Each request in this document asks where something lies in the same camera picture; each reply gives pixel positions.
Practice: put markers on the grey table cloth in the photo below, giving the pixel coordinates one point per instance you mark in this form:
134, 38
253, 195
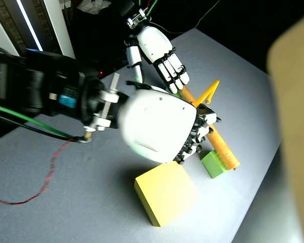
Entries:
91, 189

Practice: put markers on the white pillar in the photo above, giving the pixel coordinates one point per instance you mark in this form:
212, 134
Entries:
59, 27
2, 33

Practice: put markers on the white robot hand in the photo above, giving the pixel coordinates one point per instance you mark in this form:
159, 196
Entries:
154, 43
157, 124

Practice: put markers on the yellow cube block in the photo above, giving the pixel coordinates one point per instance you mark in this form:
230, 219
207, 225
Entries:
167, 195

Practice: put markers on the blurred beige board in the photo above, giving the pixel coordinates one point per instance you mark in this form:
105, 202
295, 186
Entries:
294, 101

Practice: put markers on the bright white light strip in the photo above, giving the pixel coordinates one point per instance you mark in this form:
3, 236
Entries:
30, 27

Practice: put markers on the crumpled white plastic bag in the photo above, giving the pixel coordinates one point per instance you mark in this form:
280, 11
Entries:
96, 6

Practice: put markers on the wooden cylinder rod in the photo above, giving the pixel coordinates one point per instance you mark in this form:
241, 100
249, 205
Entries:
223, 146

